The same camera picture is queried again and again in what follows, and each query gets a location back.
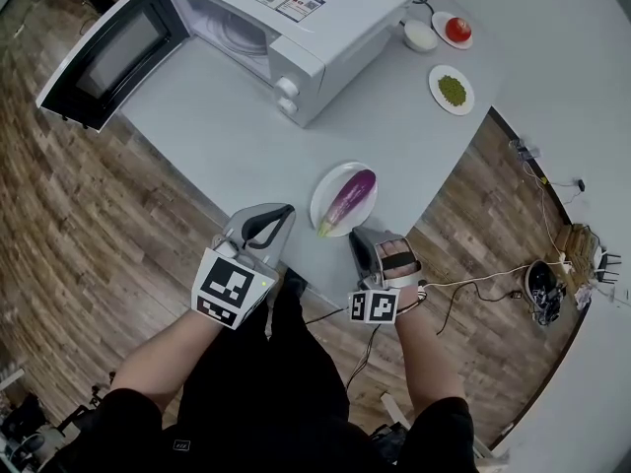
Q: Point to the white microwave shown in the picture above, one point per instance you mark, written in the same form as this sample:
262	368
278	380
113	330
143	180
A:
355	27

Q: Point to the white plate with green beans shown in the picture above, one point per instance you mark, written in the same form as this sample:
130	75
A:
434	91

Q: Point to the white wooden slat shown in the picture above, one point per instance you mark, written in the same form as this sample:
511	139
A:
390	409

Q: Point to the purple eggplant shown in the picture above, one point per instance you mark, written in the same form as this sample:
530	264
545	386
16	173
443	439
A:
350	195

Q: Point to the person's black shirt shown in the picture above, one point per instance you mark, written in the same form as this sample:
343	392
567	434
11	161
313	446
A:
123	426

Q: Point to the person's black trousers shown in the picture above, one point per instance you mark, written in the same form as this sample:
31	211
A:
276	387

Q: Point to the person's right hand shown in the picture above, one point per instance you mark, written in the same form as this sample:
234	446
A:
397	250

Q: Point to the white bowl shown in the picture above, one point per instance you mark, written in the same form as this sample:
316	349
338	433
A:
420	35

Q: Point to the router with antennas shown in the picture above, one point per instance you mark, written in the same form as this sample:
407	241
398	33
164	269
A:
609	266

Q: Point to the black round bin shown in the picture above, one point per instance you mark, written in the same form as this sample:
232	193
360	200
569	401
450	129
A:
539	289

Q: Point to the white oval plate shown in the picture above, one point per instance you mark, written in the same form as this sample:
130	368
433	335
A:
325	190

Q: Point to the black equipment stand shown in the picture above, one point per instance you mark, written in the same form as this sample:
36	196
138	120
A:
29	426

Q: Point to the pile of green beans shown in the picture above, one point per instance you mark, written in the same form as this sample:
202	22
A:
452	90

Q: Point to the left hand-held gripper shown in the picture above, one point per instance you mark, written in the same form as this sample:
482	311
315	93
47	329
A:
227	289

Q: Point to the small white plate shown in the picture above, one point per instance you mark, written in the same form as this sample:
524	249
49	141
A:
439	25

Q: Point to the person's right forearm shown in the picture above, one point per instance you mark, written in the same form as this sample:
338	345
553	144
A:
426	358

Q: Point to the small black adapter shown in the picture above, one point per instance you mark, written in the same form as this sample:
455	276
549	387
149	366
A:
581	184

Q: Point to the person's left forearm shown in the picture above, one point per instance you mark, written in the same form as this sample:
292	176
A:
162	358

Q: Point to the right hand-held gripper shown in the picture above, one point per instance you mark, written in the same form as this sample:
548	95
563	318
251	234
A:
374	306

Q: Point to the person's black shoe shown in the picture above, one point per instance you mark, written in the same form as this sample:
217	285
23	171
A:
296	286

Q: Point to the red tomato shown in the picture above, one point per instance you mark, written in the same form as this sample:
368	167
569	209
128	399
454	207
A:
458	28

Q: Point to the cardboard box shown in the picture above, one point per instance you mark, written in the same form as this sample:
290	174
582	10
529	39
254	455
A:
577	244

